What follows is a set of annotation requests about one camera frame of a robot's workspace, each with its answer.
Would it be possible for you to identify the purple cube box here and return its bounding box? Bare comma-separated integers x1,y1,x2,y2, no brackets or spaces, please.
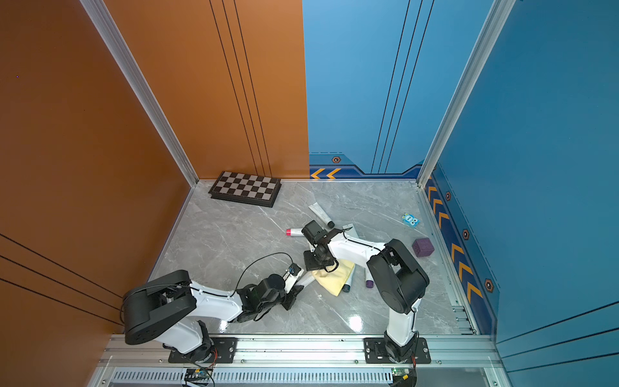
412,237,435,257

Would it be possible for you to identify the left green circuit board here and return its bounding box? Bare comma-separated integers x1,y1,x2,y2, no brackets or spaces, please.
184,368,216,386

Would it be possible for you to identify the folding chessboard box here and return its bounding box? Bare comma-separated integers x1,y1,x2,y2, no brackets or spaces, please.
209,171,282,208

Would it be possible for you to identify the white toothpaste tube purple cap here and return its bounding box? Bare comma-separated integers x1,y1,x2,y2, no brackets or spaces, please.
364,268,374,289

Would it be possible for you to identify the right green circuit board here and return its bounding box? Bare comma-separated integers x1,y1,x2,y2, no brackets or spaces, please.
389,368,418,387

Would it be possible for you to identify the green circuit board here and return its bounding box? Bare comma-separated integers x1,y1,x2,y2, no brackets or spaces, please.
184,368,216,386
389,368,418,387

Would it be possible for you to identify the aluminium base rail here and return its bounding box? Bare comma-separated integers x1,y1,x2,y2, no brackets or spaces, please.
89,334,510,386

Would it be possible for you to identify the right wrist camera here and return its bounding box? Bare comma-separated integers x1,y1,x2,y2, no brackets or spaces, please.
301,220,328,246

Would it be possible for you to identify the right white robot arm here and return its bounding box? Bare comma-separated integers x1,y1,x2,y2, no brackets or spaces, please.
303,229,430,363

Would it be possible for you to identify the yellow cleaning cloth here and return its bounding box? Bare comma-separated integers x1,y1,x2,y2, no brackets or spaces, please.
312,260,355,297

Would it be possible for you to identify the white tube black cap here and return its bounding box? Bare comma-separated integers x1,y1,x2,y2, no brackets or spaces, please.
309,203,335,229

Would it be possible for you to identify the white tube green cap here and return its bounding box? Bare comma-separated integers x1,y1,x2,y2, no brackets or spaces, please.
342,223,359,238

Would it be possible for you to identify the white tube pink cap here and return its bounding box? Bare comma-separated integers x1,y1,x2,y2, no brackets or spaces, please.
285,228,304,237

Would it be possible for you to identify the teal small toy card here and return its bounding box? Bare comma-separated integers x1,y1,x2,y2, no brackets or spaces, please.
401,213,419,227

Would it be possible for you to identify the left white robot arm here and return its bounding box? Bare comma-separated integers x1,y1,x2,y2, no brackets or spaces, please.
121,263,304,363

